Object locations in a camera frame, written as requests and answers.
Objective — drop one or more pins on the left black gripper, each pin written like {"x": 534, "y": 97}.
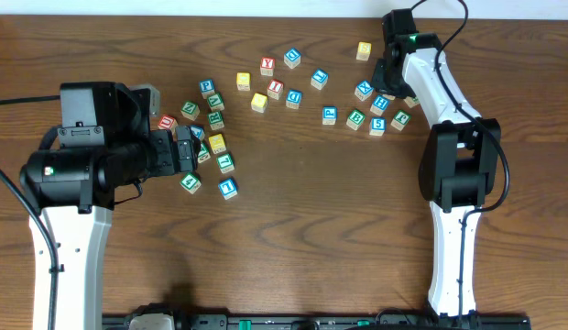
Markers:
{"x": 163, "y": 162}

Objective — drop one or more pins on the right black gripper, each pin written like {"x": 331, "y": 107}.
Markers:
{"x": 379, "y": 84}

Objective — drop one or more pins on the blue 2 block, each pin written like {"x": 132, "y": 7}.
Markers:
{"x": 198, "y": 132}

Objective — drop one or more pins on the red I block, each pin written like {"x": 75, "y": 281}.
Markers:
{"x": 275, "y": 89}

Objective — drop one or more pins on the red A block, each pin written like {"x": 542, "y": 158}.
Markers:
{"x": 389, "y": 97}

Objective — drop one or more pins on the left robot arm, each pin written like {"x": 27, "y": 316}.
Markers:
{"x": 103, "y": 142}

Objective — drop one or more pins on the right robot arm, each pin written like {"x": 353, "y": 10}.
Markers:
{"x": 459, "y": 162}

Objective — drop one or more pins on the blue H block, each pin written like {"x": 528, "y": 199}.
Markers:
{"x": 379, "y": 105}

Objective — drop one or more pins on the blue X block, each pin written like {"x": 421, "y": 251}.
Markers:
{"x": 363, "y": 90}

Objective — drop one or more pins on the red U block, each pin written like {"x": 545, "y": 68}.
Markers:
{"x": 168, "y": 122}

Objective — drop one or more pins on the green R block right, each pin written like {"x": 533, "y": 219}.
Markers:
{"x": 411, "y": 101}

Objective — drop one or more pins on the green r block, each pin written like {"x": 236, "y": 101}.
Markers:
{"x": 216, "y": 120}
{"x": 411, "y": 101}

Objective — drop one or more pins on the green J block left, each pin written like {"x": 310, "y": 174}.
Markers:
{"x": 204, "y": 153}

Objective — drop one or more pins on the green j block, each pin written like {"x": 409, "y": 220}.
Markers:
{"x": 400, "y": 120}
{"x": 204, "y": 153}

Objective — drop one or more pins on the green 4 block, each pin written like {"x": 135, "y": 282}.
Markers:
{"x": 190, "y": 183}

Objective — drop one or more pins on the yellow S block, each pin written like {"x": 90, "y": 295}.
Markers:
{"x": 363, "y": 51}

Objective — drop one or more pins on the green J block right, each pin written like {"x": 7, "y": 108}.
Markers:
{"x": 400, "y": 120}

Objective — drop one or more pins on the blue 5 block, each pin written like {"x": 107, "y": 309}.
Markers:
{"x": 377, "y": 126}

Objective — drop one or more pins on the green Z block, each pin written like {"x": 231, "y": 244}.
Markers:
{"x": 190, "y": 110}

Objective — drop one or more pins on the yellow K block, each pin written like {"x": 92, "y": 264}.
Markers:
{"x": 217, "y": 144}

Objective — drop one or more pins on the green B block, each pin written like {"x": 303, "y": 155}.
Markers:
{"x": 355, "y": 119}

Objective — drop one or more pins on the green L block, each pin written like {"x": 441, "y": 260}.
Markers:
{"x": 225, "y": 163}

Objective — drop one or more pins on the green R block left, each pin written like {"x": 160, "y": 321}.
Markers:
{"x": 216, "y": 120}

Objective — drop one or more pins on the blue P block centre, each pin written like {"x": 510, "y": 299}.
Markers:
{"x": 329, "y": 115}

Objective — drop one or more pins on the blue p block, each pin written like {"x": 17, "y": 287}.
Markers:
{"x": 207, "y": 88}
{"x": 329, "y": 115}

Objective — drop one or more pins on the blue L block near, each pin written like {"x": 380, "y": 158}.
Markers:
{"x": 228, "y": 188}

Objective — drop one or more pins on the blue l block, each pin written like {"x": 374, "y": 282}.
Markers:
{"x": 319, "y": 79}
{"x": 228, "y": 188}

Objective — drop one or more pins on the blue L block upper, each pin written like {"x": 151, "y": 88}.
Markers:
{"x": 319, "y": 79}

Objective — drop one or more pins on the green V block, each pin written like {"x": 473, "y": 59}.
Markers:
{"x": 215, "y": 102}

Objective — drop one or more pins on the blue P block left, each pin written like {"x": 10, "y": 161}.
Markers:
{"x": 207, "y": 88}

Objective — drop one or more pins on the blue D block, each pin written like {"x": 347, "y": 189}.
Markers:
{"x": 293, "y": 99}

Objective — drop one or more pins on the yellow block centre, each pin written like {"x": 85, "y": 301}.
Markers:
{"x": 259, "y": 102}

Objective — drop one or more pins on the yellow block upper left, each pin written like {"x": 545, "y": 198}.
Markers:
{"x": 243, "y": 81}

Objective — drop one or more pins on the red Y block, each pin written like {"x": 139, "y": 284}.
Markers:
{"x": 267, "y": 66}

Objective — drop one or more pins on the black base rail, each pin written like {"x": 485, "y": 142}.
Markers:
{"x": 392, "y": 320}

